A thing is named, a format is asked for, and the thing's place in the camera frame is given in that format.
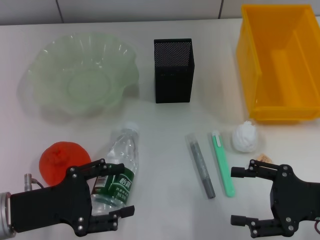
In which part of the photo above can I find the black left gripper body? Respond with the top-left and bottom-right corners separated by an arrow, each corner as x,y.
9,166 -> 94,237

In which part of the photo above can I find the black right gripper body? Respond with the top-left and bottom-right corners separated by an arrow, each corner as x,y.
269,163 -> 320,237

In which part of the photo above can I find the beige eraser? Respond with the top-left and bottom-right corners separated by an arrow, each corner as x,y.
256,153 -> 273,164

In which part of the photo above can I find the clear water bottle green label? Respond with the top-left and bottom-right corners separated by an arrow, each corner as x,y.
89,121 -> 141,217

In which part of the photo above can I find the white paper ball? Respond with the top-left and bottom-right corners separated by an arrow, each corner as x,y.
230,119 -> 259,153

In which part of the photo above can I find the green pen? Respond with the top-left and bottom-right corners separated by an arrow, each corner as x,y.
210,129 -> 237,198

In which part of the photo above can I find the orange fruit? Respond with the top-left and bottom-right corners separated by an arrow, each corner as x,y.
38,141 -> 92,187

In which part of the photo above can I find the grey pen clear cap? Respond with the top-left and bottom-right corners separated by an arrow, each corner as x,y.
184,132 -> 217,200

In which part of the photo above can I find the green glass fruit plate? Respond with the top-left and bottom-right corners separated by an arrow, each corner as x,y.
16,32 -> 140,117

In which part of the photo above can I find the black mesh pen holder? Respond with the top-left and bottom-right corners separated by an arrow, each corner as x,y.
153,37 -> 196,104

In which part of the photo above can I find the yellow plastic bin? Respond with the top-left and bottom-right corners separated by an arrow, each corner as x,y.
235,3 -> 320,125

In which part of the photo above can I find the left gripper connector cable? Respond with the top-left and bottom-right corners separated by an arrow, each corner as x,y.
23,173 -> 46,192

